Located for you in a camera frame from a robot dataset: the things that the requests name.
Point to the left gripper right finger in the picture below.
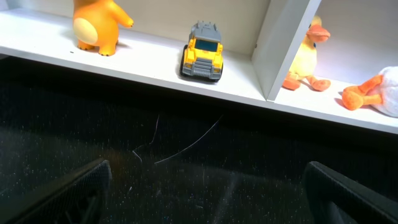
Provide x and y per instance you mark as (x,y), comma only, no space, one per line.
(348,199)

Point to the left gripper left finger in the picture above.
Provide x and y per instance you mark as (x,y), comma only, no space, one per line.
(62,199)

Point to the yellow rubber duck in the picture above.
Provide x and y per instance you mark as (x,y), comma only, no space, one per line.
(99,21)

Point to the grey and yellow toy truck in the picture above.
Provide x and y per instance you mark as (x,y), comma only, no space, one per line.
(203,56)

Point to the white plush duck yellow hat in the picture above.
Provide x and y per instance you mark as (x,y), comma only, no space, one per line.
(385,90)

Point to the white shelf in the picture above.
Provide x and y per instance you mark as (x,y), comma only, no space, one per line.
(140,62)

